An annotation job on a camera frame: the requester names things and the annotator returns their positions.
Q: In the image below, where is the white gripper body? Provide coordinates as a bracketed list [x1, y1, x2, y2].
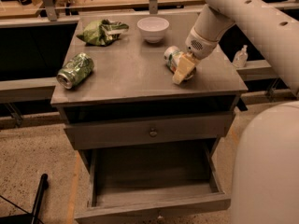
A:
[185, 27, 217, 60]

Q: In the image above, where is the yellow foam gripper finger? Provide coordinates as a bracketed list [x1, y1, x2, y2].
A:
[172, 52, 200, 85]

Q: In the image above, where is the white 7up soda can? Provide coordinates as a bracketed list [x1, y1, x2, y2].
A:
[164, 46, 183, 75]

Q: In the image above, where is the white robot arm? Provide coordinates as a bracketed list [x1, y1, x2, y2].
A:
[186, 0, 299, 224]

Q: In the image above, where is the grey wooden drawer cabinet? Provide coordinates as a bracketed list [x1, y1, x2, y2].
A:
[50, 12, 249, 224]

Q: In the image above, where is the green crushed soda can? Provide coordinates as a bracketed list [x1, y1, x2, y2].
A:
[56, 52, 94, 89]

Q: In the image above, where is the closed grey top drawer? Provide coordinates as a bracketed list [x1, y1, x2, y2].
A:
[65, 111, 235, 150]

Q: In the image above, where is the open grey middle drawer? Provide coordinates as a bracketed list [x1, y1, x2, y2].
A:
[75, 140, 231, 224]

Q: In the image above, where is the clear hand sanitizer bottle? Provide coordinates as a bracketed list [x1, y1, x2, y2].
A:
[233, 45, 248, 68]

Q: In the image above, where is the white ceramic bowl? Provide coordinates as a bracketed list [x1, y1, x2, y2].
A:
[137, 17, 169, 44]

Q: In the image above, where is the green chip bag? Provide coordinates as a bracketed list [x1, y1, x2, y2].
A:
[77, 19, 129, 47]

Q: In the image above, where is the black pole stand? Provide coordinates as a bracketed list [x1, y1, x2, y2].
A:
[30, 174, 49, 224]

